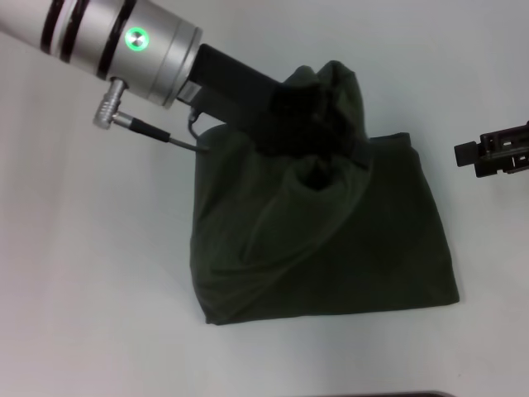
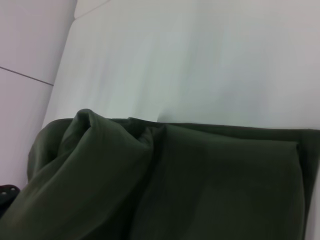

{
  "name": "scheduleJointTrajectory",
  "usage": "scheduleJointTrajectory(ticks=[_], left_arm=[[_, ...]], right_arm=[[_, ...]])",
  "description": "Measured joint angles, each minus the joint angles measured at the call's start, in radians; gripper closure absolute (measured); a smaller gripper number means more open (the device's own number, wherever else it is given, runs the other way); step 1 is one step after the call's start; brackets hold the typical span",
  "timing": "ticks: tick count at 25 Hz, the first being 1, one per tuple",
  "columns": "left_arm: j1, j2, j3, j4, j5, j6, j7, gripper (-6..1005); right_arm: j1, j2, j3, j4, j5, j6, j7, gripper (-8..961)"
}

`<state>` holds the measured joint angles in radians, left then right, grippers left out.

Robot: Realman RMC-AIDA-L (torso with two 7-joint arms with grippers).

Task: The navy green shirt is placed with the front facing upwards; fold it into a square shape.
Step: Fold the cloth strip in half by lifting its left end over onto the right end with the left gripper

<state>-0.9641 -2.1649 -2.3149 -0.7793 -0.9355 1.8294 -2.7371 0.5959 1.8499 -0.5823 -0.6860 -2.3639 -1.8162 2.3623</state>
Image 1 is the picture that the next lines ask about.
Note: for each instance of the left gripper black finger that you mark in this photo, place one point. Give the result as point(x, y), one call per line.
point(360, 152)

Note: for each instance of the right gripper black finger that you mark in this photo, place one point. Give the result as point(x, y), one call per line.
point(496, 142)
point(504, 166)

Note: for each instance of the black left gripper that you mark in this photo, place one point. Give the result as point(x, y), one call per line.
point(239, 91)

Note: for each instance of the dark green FREE t-shirt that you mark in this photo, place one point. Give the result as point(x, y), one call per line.
point(330, 248)

